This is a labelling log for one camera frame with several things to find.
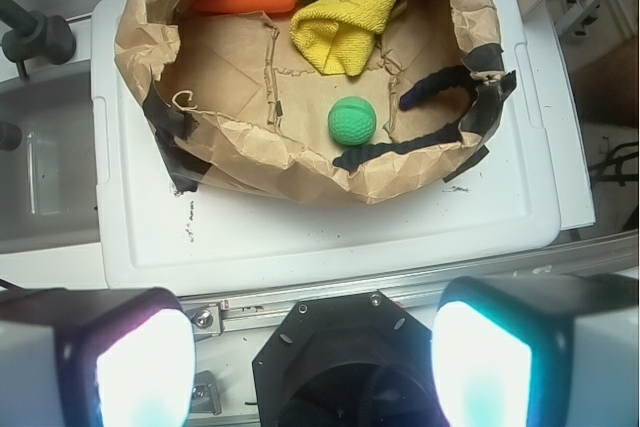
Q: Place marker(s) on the white plastic bin lid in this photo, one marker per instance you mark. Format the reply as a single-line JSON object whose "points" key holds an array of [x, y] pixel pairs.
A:
{"points": [[532, 185]]}

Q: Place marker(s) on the aluminium extrusion rail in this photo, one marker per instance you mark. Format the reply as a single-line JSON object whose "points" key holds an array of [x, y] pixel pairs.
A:
{"points": [[415, 288]]}

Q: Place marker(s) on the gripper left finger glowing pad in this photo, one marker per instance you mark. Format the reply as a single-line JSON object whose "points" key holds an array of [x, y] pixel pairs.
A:
{"points": [[95, 358]]}

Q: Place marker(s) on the clear plastic container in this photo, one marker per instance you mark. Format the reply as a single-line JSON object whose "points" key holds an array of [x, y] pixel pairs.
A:
{"points": [[48, 166]]}

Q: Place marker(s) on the yellow microfiber cloth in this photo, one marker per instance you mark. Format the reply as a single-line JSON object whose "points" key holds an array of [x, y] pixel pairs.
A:
{"points": [[337, 37]]}

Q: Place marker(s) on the black clamp knob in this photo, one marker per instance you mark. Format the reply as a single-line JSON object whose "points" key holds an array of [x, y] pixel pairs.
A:
{"points": [[32, 34]]}

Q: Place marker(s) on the crumpled brown paper bag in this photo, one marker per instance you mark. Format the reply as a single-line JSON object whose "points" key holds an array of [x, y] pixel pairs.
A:
{"points": [[234, 104]]}

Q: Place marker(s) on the black octagonal mount plate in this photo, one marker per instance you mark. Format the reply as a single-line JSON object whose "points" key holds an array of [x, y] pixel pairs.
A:
{"points": [[356, 360]]}

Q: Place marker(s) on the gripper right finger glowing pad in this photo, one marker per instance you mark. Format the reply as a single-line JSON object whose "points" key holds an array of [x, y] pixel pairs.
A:
{"points": [[539, 350]]}

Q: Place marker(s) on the green dimpled ball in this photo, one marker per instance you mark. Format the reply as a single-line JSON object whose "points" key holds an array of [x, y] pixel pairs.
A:
{"points": [[352, 121]]}

